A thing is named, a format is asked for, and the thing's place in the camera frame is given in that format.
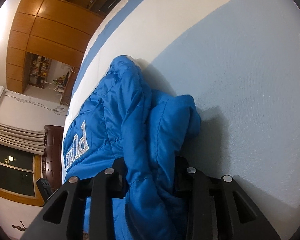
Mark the wooden wardrobe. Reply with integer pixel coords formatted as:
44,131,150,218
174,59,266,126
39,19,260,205
6,0,121,104

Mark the blue and white bedspread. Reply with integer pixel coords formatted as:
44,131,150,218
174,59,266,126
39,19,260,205
64,0,300,239

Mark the blue puffer jacket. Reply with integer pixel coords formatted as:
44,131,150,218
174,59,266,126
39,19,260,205
63,55,201,239

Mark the window with wooden frame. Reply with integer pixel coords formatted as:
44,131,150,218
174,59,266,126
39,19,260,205
0,145,44,206

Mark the striped roman blind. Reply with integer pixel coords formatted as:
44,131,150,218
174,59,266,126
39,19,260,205
0,124,45,156

